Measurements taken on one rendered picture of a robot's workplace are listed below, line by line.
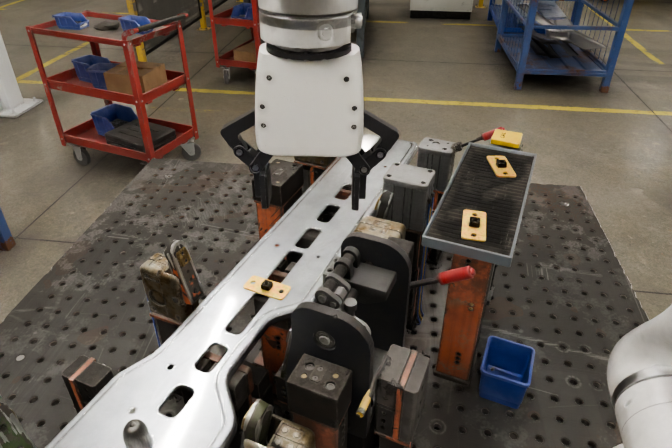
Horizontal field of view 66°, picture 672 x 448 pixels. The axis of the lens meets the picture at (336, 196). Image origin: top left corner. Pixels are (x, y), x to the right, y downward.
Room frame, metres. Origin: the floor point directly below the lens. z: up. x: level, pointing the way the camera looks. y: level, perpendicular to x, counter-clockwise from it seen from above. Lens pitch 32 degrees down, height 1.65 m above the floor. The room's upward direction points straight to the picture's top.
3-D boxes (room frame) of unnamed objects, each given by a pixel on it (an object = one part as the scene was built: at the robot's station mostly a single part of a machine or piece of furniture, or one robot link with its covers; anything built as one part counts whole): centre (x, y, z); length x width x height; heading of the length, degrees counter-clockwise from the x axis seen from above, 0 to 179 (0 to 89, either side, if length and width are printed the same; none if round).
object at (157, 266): (0.74, 0.31, 0.87); 0.12 x 0.09 x 0.35; 66
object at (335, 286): (0.55, -0.02, 0.94); 0.18 x 0.13 x 0.49; 156
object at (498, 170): (0.90, -0.32, 1.17); 0.08 x 0.04 x 0.01; 0
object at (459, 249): (0.80, -0.27, 1.16); 0.37 x 0.14 x 0.02; 156
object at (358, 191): (0.45, -0.03, 1.39); 0.03 x 0.03 x 0.07; 89
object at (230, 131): (0.46, 0.07, 1.45); 0.08 x 0.01 x 0.06; 89
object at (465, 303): (0.80, -0.27, 0.92); 0.10 x 0.08 x 0.45; 156
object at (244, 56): (4.83, 0.75, 0.49); 0.81 x 0.46 x 0.97; 160
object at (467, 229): (0.70, -0.23, 1.17); 0.08 x 0.04 x 0.01; 166
